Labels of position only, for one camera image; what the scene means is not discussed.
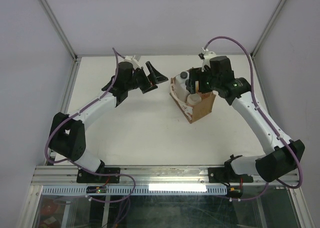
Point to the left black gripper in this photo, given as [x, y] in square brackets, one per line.
[156, 77]

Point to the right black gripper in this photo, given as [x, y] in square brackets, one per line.
[196, 74]

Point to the brown canvas bag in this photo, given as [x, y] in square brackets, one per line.
[195, 113]

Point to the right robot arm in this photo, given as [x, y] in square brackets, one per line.
[281, 153]

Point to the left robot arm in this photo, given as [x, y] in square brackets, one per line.
[68, 131]

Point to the white bottle grey cap rear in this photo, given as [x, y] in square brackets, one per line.
[181, 79]

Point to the white bottle grey cap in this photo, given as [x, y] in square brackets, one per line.
[181, 79]
[181, 90]

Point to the white bottle grey cap front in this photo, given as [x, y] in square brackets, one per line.
[181, 90]

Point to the cream wide-cap bottle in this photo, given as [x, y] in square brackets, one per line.
[193, 99]

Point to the black orange connector box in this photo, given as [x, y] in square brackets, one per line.
[234, 192]

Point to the small green-lit circuit board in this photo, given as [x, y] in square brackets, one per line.
[96, 189]

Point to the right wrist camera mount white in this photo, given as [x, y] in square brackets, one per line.
[205, 55]

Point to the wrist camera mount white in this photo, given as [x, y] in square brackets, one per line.
[134, 60]
[205, 55]

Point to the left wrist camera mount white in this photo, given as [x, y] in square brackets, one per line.
[134, 60]

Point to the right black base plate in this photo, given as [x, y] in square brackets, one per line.
[227, 176]

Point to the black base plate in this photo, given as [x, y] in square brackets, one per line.
[227, 176]
[85, 177]

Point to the left aluminium frame post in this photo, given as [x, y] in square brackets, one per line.
[58, 29]

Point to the aluminium frame post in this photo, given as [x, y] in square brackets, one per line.
[270, 23]
[58, 29]

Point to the white slotted cable duct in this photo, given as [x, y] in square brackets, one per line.
[151, 189]

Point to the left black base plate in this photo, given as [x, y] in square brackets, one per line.
[85, 177]

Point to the right aluminium frame post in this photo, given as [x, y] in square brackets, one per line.
[270, 23]

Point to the aluminium front rail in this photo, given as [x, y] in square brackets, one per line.
[124, 174]

